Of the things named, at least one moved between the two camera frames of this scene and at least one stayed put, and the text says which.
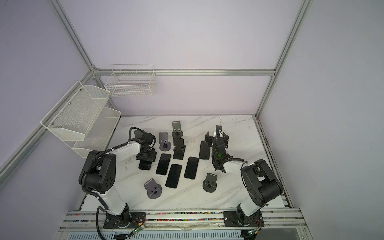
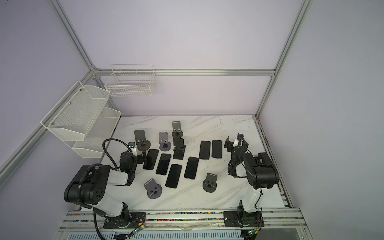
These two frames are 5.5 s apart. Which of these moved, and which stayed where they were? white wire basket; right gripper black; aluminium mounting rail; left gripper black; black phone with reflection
Moved: right gripper black; left gripper black
Stayed: black phone with reflection; aluminium mounting rail; white wire basket
